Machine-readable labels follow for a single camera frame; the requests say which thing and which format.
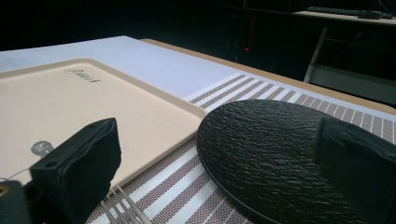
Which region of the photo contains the striped woven placemat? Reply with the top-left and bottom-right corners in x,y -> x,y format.
85,73 -> 396,224

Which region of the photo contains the black keyboard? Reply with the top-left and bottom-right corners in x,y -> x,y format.
305,6 -> 362,17

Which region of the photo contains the black computer mouse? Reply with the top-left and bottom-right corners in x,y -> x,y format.
358,9 -> 383,21

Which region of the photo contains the black textured round plate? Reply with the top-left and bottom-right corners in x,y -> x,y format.
196,99 -> 379,224

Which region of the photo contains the desk with metal legs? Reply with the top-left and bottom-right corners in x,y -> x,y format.
292,10 -> 396,106

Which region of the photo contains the white table cover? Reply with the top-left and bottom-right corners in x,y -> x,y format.
0,35 -> 241,98

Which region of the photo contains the beige plastic tray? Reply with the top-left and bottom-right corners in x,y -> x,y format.
0,58 -> 208,191

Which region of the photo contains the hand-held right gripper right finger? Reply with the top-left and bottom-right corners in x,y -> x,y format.
313,117 -> 396,224

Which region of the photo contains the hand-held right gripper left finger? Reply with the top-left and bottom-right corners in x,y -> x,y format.
29,117 -> 122,224

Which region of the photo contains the silver fork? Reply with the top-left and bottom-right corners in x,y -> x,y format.
100,184 -> 152,224

